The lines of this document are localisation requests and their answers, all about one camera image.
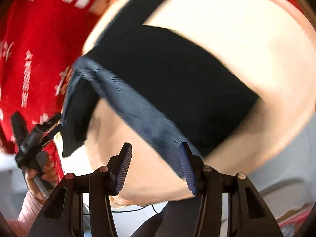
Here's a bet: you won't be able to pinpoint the black cable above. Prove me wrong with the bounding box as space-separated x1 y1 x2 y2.
82 203 161 216

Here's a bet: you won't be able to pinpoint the pink sleeved forearm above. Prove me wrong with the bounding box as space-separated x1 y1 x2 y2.
7 190 47 236

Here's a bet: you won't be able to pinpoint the dark navy pants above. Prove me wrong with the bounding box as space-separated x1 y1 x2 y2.
60 0 262 178

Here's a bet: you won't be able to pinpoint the cream sofa cushion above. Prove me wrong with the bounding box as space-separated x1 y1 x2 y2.
54 0 316 208

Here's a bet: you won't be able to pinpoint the person's left hand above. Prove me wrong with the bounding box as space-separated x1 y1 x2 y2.
25 157 59 205

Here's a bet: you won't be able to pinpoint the red printed blanket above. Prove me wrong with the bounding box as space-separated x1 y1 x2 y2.
0 0 104 183

